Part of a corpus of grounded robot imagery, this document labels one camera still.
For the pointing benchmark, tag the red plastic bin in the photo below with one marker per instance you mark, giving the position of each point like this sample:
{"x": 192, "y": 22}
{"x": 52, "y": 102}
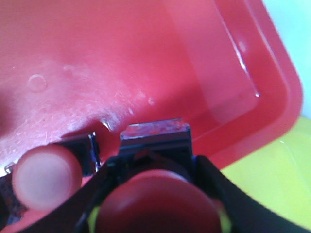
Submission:
{"x": 72, "y": 67}

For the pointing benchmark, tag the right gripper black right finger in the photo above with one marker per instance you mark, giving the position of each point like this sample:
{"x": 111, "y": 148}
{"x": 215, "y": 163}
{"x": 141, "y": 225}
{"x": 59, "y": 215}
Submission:
{"x": 246, "y": 214}

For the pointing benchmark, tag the red mushroom push button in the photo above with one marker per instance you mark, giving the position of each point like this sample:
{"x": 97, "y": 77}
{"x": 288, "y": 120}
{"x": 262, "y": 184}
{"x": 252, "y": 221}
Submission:
{"x": 156, "y": 191}
{"x": 47, "y": 176}

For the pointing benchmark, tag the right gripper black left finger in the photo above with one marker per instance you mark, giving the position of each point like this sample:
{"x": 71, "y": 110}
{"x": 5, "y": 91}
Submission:
{"x": 72, "y": 215}

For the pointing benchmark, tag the yellow plastic bin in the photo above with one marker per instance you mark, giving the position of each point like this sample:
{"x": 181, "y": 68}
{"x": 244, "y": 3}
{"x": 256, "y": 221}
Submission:
{"x": 278, "y": 175}

